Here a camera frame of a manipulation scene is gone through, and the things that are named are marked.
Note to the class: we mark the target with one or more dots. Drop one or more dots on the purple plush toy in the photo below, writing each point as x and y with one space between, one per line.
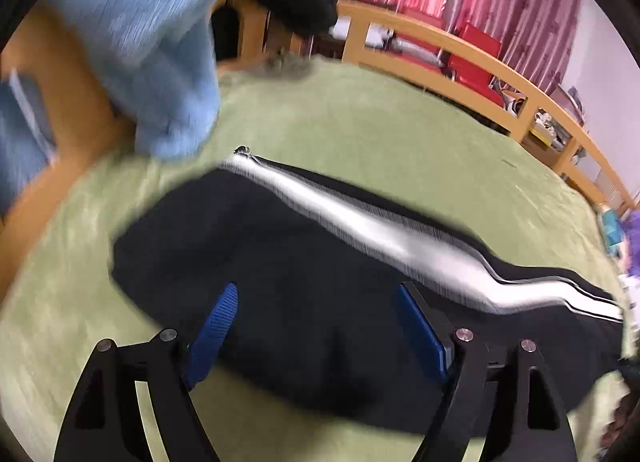
631 227

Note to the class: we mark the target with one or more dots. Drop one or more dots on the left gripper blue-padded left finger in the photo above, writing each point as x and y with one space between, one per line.
103 420

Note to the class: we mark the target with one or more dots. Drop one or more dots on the black pants with white stripe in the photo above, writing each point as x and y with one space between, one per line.
317 264

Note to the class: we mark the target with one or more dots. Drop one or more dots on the teal geometric cushion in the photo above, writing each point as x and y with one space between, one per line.
611 229

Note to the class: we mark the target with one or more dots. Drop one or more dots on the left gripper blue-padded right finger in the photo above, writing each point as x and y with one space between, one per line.
527 420

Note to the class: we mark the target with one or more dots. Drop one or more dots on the light blue fleece towel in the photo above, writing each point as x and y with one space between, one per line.
156 61

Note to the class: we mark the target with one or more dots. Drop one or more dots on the green plush bed blanket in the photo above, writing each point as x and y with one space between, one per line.
328 117

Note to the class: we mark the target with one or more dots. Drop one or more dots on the light blue fleece garment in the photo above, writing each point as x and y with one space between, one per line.
27 143

